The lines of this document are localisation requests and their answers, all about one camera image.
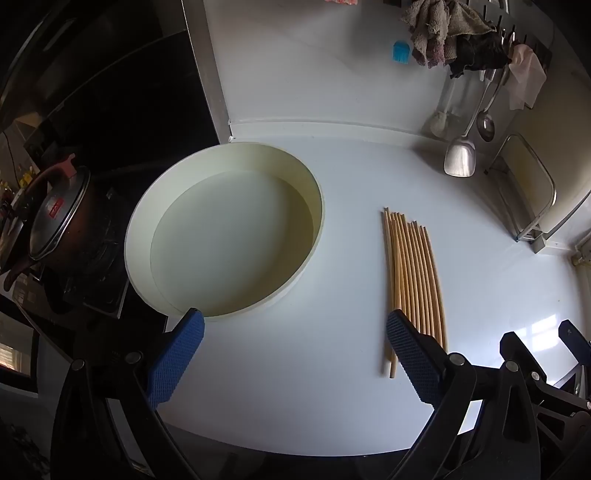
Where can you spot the wall hook rail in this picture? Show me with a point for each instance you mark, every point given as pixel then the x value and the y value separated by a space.
pixel 531 39

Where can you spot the metal spatula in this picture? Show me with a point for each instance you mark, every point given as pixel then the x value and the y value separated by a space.
pixel 459 159

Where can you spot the pink patterned cloth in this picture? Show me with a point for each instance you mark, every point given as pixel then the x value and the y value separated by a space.
pixel 341 2

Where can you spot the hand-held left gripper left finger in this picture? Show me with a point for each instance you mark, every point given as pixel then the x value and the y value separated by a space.
pixel 178 355

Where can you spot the white dish brush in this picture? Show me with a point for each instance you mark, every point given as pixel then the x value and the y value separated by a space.
pixel 439 122

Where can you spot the group of condiment bottles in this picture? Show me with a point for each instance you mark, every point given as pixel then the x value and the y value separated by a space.
pixel 16 189

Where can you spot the black range hood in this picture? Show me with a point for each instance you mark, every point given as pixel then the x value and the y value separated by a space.
pixel 101 60

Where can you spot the bundle of wooden chopsticks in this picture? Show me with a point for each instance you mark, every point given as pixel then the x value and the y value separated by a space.
pixel 411 277

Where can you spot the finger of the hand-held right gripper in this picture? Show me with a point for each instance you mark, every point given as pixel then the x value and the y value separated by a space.
pixel 575 344
pixel 517 348

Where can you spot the blue silicone brush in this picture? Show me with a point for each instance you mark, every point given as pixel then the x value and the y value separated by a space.
pixel 400 51

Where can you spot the dark cooking pot with lid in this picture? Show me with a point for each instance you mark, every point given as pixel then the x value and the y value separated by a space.
pixel 60 221

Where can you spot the grey knitted rag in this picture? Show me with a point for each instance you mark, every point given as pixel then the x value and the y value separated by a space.
pixel 434 27

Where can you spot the white cloth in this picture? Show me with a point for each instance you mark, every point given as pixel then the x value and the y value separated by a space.
pixel 526 76

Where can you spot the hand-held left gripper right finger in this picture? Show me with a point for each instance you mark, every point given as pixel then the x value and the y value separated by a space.
pixel 413 360

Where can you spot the stainless steel rack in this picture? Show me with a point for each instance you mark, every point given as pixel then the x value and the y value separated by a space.
pixel 547 184

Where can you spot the metal ladle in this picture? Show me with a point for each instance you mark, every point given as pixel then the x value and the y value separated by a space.
pixel 485 127

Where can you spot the dark cloth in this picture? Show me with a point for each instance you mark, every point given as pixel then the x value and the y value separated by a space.
pixel 478 53

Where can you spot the white round basin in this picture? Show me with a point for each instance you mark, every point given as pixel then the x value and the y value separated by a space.
pixel 231 240

